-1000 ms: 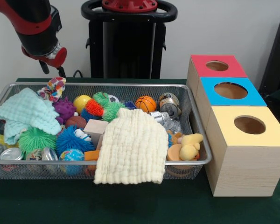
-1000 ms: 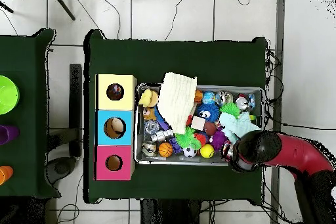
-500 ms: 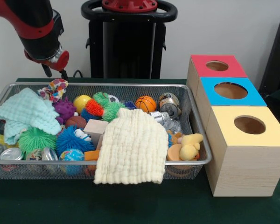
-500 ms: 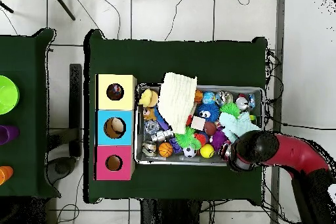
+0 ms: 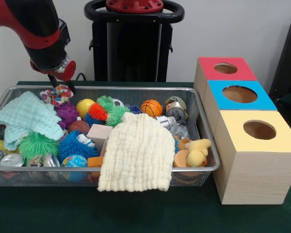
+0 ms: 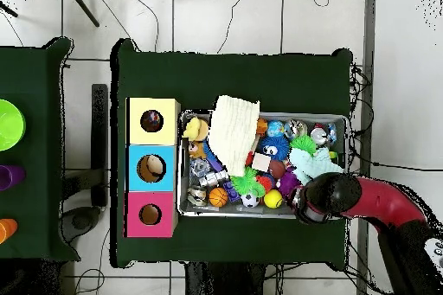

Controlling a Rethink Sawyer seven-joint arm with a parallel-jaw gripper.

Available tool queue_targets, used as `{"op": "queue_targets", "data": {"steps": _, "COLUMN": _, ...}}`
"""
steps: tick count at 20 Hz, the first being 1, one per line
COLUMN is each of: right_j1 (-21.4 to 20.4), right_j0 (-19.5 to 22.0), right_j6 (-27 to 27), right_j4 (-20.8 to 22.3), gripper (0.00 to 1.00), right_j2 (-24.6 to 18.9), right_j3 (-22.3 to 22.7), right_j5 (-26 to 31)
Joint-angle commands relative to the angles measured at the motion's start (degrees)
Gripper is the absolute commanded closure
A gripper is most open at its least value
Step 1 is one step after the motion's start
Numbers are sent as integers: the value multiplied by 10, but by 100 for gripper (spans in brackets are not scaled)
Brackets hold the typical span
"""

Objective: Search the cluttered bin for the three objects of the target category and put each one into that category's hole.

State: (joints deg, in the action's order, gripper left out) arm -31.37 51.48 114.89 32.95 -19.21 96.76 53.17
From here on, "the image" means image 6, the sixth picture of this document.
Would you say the cream waffle cloth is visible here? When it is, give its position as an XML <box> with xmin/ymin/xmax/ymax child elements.
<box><xmin>207</xmin><ymin>94</ymin><xmax>260</xmax><ymax>177</ymax></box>

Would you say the colourful patterned cloth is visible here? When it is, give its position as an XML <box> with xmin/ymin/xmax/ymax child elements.
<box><xmin>140</xmin><ymin>110</ymin><xmax>164</xmax><ymax>132</ymax></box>

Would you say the shallow mesh bin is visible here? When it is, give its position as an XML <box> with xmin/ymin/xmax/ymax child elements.
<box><xmin>176</xmin><ymin>109</ymin><xmax>350</xmax><ymax>221</ymax></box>

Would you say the wooden box with three holes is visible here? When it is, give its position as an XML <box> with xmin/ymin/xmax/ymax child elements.
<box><xmin>123</xmin><ymin>96</ymin><xmax>182</xmax><ymax>239</ymax></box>

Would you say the yellow ball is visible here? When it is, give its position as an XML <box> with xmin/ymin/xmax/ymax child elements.
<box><xmin>263</xmin><ymin>189</ymin><xmax>284</xmax><ymax>210</ymax></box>

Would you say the mint waffle cloth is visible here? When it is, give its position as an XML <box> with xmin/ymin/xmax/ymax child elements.
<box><xmin>287</xmin><ymin>146</ymin><xmax>344</xmax><ymax>186</ymax></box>

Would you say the small soccer ball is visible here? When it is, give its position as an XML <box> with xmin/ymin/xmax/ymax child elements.
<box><xmin>240</xmin><ymin>192</ymin><xmax>261</xmax><ymax>208</ymax></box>

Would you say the green spiky ball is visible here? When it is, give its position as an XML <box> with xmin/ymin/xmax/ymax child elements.
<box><xmin>289</xmin><ymin>134</ymin><xmax>318</xmax><ymax>156</ymax></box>

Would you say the blue spiky ball with eyes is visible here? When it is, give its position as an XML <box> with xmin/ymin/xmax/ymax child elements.
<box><xmin>257</xmin><ymin>134</ymin><xmax>291</xmax><ymax>162</ymax></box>

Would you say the globe print ball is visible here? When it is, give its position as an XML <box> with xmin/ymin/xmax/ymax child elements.
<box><xmin>265</xmin><ymin>120</ymin><xmax>286</xmax><ymax>138</ymax></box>

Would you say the orange basketball toy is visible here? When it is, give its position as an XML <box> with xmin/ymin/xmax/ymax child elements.
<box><xmin>208</xmin><ymin>186</ymin><xmax>230</xmax><ymax>208</ymax></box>

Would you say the yellow plush duck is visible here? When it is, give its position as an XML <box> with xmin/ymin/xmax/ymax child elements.
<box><xmin>182</xmin><ymin>116</ymin><xmax>209</xmax><ymax>143</ymax></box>

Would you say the black upright panel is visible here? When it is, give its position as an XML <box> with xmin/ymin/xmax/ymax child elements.
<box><xmin>90</xmin><ymin>83</ymin><xmax>109</xmax><ymax>208</ymax></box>

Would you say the grey rounded stand base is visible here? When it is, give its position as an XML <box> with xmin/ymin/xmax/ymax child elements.
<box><xmin>60</xmin><ymin>206</ymin><xmax>102</xmax><ymax>244</ymax></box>

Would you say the purple cup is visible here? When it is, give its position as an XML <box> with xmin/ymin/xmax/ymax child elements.
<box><xmin>0</xmin><ymin>164</ymin><xmax>27</xmax><ymax>191</ymax></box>

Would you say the orange cup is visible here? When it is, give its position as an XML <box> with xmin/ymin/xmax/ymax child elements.
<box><xmin>0</xmin><ymin>218</ymin><xmax>19</xmax><ymax>245</ymax></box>

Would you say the black tripod leg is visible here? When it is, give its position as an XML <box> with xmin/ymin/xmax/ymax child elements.
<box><xmin>0</xmin><ymin>1</ymin><xmax>19</xmax><ymax>18</ymax></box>
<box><xmin>63</xmin><ymin>0</ymin><xmax>100</xmax><ymax>29</ymax></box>

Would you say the lime green bowl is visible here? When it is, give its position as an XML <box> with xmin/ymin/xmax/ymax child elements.
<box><xmin>0</xmin><ymin>99</ymin><xmax>27</xmax><ymax>152</ymax></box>

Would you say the dark green side table cloth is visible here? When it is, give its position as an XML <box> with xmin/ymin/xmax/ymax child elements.
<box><xmin>0</xmin><ymin>37</ymin><xmax>81</xmax><ymax>262</ymax></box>

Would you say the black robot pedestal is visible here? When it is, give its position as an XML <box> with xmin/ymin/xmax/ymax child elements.
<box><xmin>184</xmin><ymin>261</ymin><xmax>266</xmax><ymax>295</ymax></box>

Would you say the thin black floor cable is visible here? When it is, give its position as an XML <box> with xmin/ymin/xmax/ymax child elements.
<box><xmin>349</xmin><ymin>156</ymin><xmax>443</xmax><ymax>173</ymax></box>

